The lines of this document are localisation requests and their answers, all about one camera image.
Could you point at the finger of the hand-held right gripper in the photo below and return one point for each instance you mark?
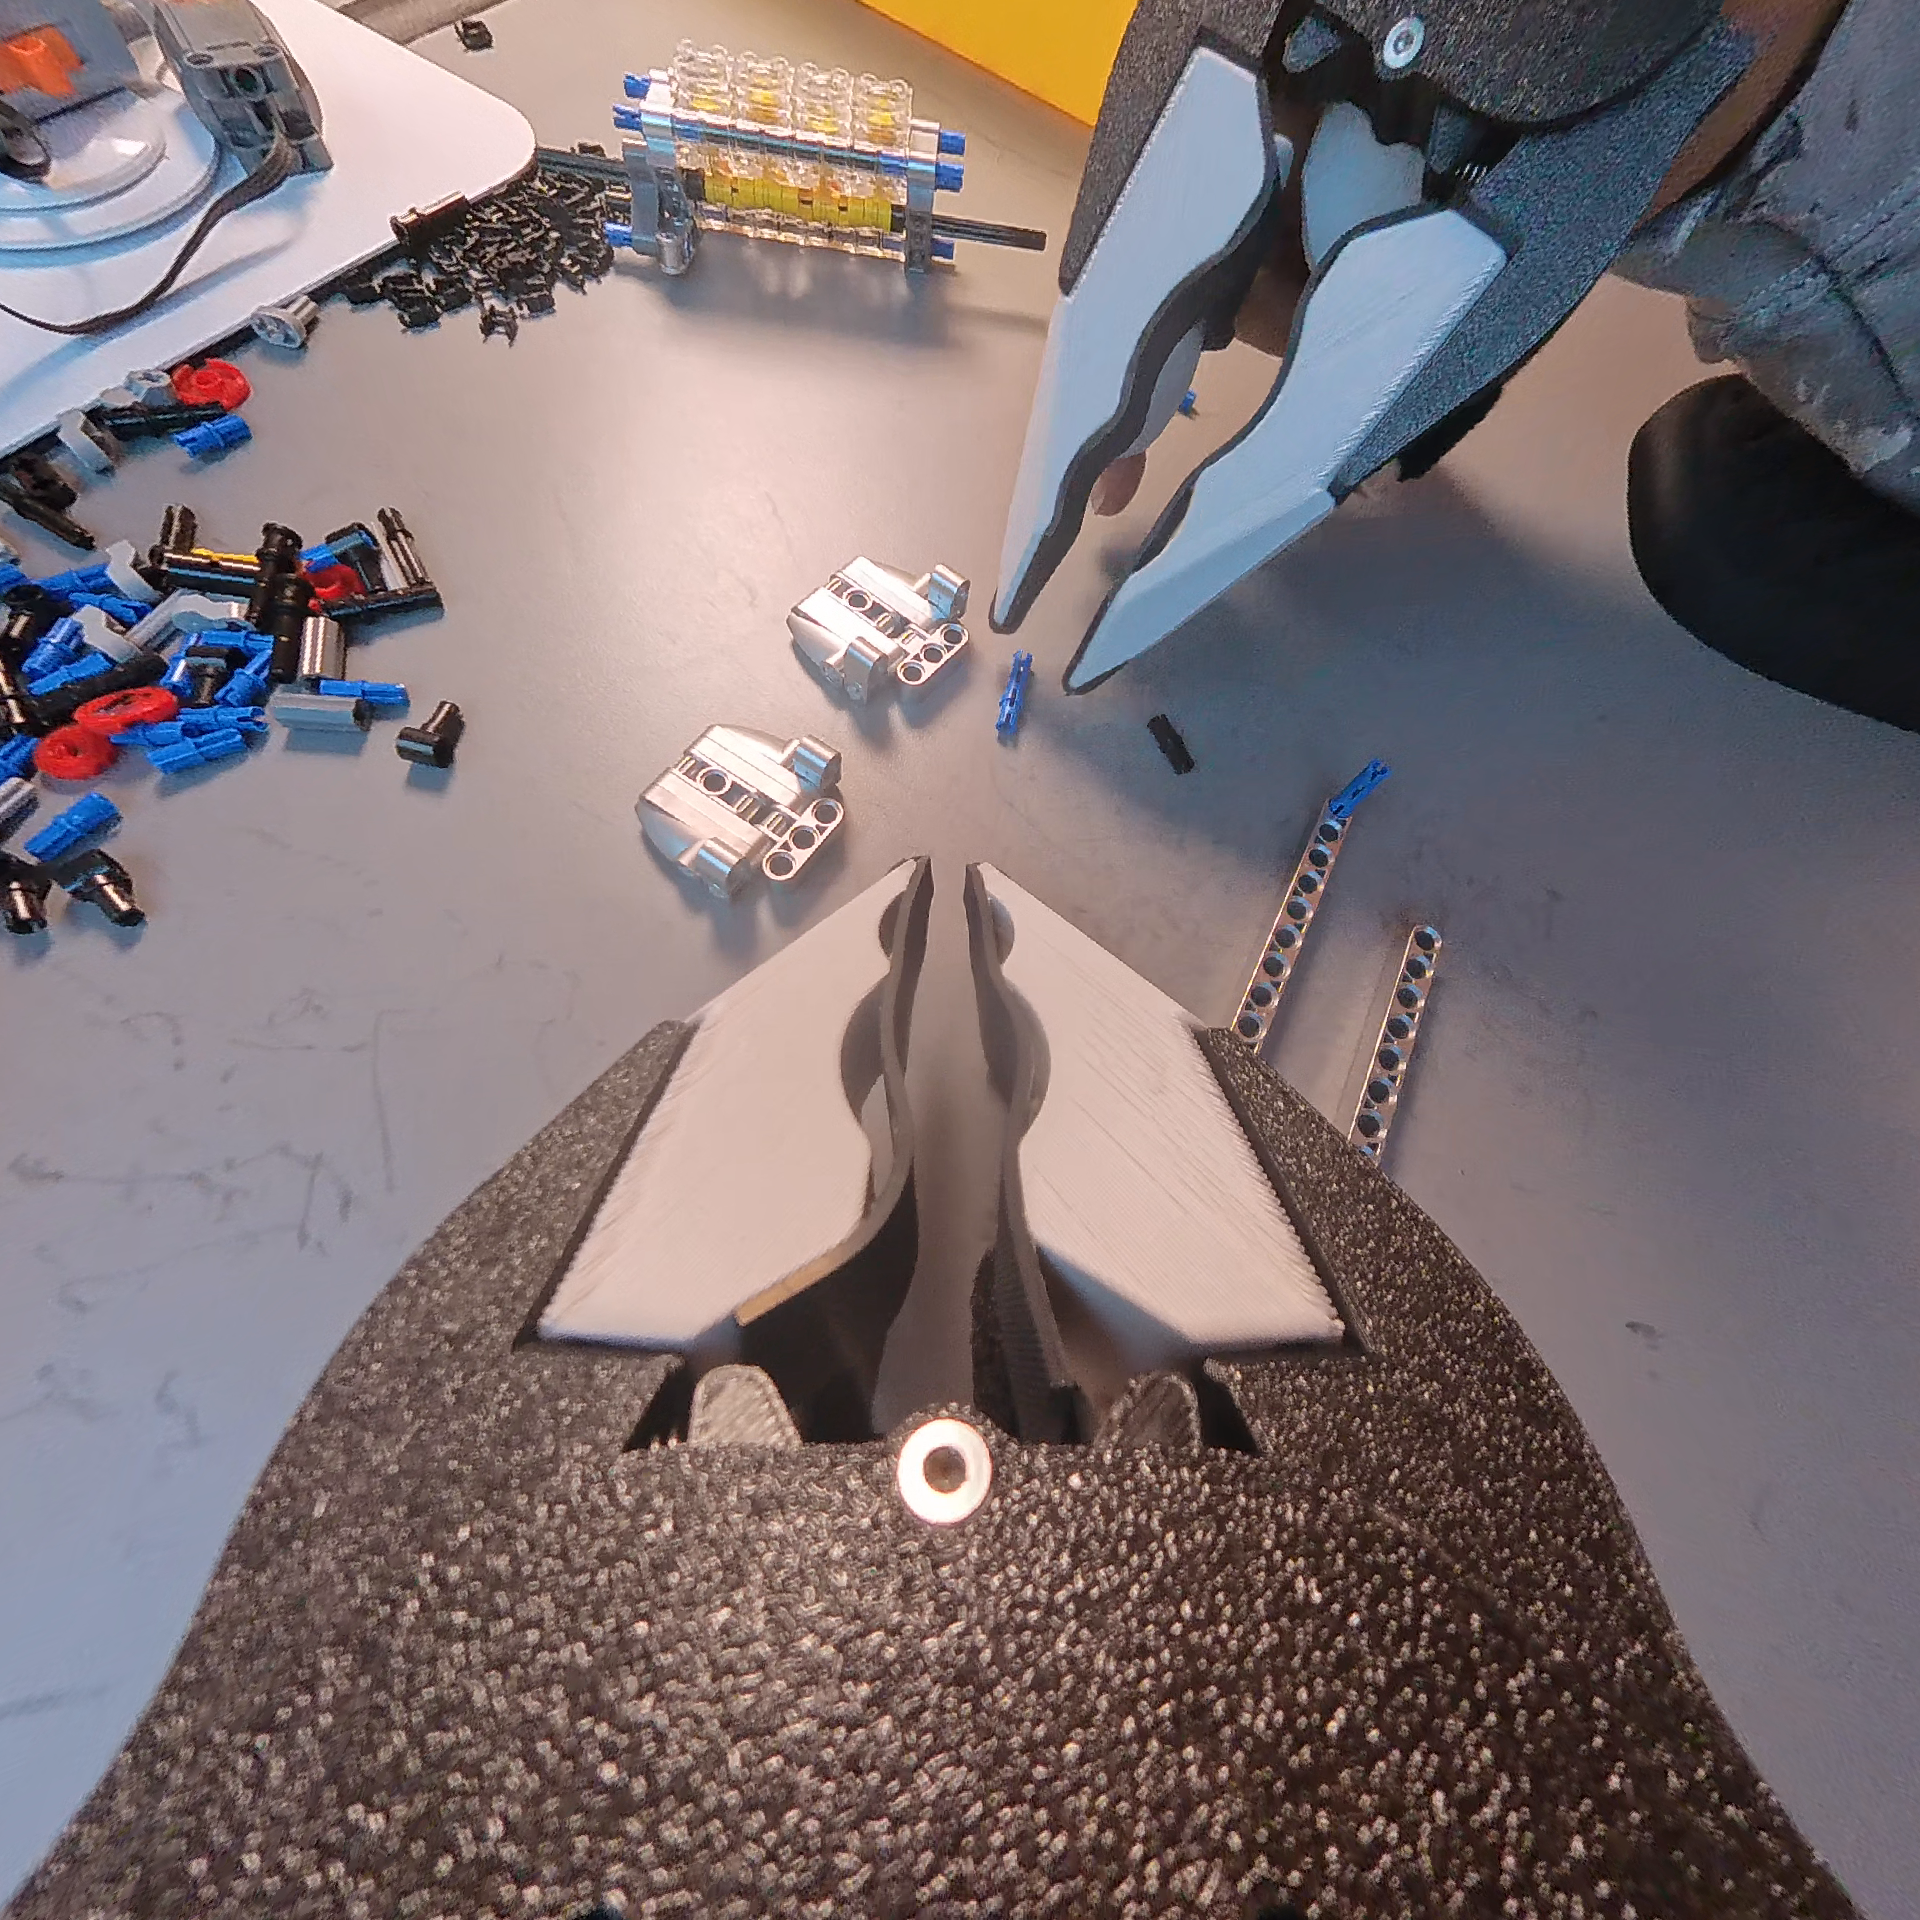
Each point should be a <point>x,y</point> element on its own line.
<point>1142,225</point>
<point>1366,360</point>

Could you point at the long grey toy beam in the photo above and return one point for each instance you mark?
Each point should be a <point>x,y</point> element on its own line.
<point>1291,932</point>
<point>1394,1044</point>

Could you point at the silver toy engine block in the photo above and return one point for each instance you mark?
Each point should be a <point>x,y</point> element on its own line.
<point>734,819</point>
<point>879,630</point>

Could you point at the black toy pin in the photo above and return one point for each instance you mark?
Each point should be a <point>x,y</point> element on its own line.
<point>1170,743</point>

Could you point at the pile of black pins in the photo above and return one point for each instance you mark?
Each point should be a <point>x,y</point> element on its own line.
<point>494,248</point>

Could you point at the grey orange toy motor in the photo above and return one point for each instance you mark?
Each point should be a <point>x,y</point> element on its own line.
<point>240,76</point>

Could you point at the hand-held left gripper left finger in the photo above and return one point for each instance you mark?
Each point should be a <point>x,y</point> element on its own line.
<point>721,1185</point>

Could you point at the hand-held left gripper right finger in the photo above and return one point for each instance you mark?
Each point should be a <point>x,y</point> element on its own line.
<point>1170,1185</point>

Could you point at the yellow bin with small pins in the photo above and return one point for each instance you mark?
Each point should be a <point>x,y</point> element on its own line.
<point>1003,53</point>

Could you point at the person's right forearm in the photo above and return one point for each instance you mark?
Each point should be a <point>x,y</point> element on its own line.
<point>1830,225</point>

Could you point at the pile of mixed toy pins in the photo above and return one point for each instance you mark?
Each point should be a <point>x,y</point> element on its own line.
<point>211,630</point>

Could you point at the white wooden book stand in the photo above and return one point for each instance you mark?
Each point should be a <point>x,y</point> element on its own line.
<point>406,165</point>

